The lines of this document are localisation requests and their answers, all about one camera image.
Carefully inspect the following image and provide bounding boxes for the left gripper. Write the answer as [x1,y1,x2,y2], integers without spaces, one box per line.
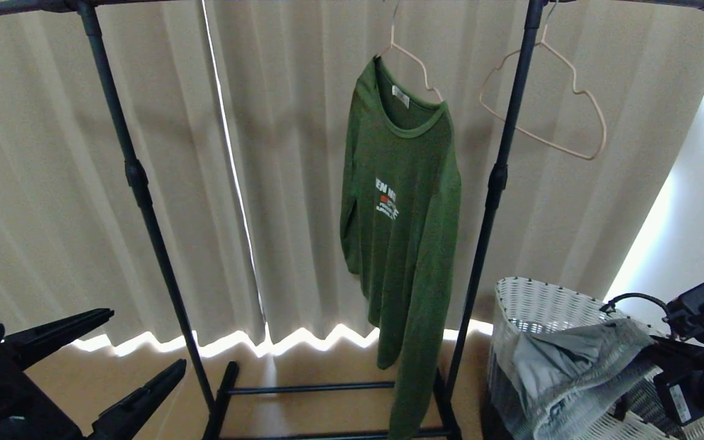
[0,308,188,440]

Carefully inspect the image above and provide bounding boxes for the pale grey shorts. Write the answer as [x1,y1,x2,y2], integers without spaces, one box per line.
[510,319,657,440]

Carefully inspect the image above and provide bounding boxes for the green long-sleeved shirt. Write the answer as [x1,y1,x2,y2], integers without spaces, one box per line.
[340,55,463,440]

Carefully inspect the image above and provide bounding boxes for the pink clothes hanger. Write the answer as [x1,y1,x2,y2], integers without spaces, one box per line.
[375,0,445,103]
[478,0,608,162]

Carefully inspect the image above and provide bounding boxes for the black clothes rack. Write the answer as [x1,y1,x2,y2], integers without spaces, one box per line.
[0,0,704,440]

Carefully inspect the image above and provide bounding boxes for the white laundry basket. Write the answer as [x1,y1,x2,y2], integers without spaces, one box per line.
[483,276,704,440]

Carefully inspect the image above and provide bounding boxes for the beige curtain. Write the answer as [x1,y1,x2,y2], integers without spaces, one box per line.
[0,0,704,359]

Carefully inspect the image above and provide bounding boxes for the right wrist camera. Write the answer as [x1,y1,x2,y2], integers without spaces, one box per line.
[664,279,704,347]

